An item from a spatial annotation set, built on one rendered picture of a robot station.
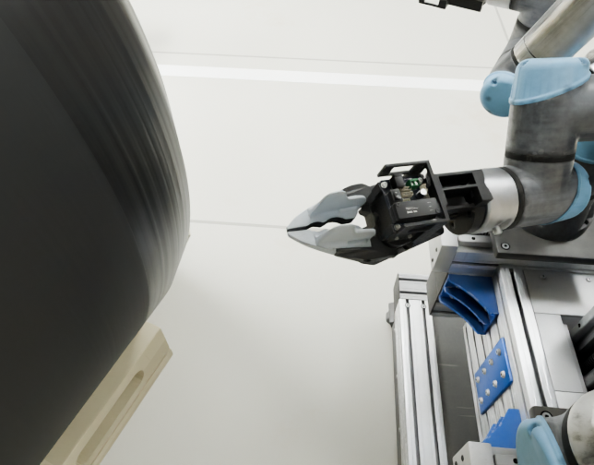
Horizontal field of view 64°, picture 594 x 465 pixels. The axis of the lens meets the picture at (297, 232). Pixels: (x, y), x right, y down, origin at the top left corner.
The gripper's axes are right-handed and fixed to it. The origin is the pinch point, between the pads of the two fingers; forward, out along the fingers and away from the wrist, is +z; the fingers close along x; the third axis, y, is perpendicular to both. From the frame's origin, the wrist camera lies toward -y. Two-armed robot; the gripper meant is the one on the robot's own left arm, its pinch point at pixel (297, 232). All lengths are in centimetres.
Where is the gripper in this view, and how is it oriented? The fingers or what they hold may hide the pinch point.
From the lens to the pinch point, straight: 51.3
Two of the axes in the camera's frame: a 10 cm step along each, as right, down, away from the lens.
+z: -9.5, 1.3, -2.8
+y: 2.1, -3.7, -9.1
